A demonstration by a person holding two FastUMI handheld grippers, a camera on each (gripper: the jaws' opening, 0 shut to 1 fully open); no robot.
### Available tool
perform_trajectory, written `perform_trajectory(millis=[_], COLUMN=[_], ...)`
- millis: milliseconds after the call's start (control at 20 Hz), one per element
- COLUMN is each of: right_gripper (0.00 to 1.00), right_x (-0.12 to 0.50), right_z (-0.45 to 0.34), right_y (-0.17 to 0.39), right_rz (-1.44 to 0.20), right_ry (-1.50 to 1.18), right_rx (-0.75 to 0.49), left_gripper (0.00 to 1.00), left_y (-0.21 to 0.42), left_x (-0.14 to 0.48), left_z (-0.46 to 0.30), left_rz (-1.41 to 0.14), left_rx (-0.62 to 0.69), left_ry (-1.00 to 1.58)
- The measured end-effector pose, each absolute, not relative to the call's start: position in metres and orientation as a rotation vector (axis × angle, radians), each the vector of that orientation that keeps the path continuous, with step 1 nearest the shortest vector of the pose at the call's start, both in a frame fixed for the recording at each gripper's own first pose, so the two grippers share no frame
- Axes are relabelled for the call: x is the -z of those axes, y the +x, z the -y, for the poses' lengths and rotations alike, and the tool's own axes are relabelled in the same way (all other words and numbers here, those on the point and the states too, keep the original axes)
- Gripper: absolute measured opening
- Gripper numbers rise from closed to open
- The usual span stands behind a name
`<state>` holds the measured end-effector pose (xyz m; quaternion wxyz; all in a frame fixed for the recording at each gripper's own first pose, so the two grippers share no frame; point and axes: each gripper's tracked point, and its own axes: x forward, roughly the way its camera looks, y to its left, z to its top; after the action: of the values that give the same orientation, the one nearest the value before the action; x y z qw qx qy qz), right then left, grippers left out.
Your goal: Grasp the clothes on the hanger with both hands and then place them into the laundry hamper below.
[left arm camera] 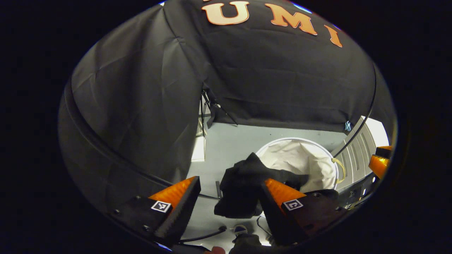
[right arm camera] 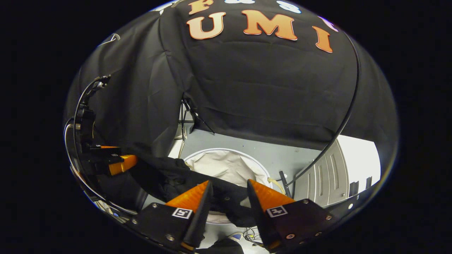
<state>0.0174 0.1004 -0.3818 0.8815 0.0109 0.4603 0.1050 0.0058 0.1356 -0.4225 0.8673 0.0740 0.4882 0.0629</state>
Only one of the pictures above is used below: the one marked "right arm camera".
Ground grey cable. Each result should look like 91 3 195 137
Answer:
64 76 138 216

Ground black tripod stand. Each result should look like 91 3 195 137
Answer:
179 99 216 159

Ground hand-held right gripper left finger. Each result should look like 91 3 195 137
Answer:
127 180 213 251

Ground floor cables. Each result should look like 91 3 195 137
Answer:
231 228 263 247

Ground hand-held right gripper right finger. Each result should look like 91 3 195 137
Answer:
246 179 338 253

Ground white fabric laundry hamper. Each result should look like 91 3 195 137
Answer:
183 148 274 226

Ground black backdrop cloth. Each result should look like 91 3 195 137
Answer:
65 0 396 157

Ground black clothes rack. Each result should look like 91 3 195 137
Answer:
279 32 361 198

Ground black jacket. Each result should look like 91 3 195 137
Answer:
97 143 263 228

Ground grey ribbed panel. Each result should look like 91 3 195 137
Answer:
293 139 351 208

